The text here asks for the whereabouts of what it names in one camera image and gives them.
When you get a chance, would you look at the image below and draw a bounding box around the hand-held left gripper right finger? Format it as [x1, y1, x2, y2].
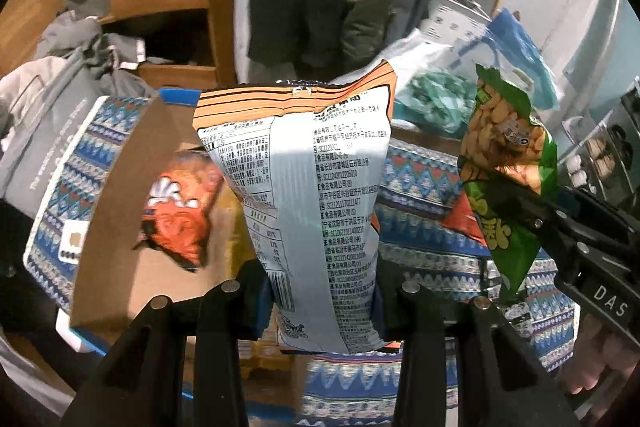
[375, 257, 584, 427]

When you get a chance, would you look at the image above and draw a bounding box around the blue patterned tablecloth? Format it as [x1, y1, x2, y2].
[22, 96, 584, 427]

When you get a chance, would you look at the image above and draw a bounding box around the grey crumpled garment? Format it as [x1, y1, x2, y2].
[35, 14, 152, 74]

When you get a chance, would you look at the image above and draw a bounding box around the white printed box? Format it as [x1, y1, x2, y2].
[425, 0, 494, 44]

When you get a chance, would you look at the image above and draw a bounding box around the white hooded garment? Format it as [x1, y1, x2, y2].
[0, 57, 66, 108]

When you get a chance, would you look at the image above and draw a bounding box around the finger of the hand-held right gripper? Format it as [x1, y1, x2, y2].
[489, 178, 577, 254]
[556, 187, 632, 230]

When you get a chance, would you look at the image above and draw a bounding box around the orange chip bag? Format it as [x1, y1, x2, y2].
[140, 149, 227, 274]

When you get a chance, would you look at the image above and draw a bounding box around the white plastic bag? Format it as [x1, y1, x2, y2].
[330, 29, 452, 98]

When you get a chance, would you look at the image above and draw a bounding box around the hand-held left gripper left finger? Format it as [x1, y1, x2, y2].
[60, 259, 274, 427]

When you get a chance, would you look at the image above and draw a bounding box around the plain wooden wardrobe door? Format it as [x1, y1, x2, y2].
[0, 0, 66, 74]

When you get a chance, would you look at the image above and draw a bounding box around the white card with black dots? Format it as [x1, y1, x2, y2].
[59, 221, 91, 264]

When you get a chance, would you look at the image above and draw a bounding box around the blue plastic bag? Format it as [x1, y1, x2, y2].
[480, 9, 562, 110]

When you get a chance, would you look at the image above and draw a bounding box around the red snack packet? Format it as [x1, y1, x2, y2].
[442, 192, 489, 249]

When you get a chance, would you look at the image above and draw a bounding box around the green peanut packet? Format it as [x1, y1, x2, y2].
[457, 64, 559, 306]

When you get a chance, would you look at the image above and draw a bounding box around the teal crumpled plastic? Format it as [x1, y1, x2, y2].
[392, 69, 482, 136]

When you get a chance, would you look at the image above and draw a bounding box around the shoe rack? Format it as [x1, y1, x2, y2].
[560, 77, 640, 208]

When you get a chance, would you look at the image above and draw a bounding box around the cardboard box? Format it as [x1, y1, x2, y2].
[70, 88, 312, 409]

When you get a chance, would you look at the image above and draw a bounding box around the person's right hand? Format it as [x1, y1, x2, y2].
[565, 317, 640, 401]

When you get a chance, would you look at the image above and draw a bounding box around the grey tote bag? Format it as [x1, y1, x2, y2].
[0, 52, 147, 219]

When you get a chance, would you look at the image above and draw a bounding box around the silver backed orange snack bag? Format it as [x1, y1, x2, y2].
[191, 61, 399, 356]

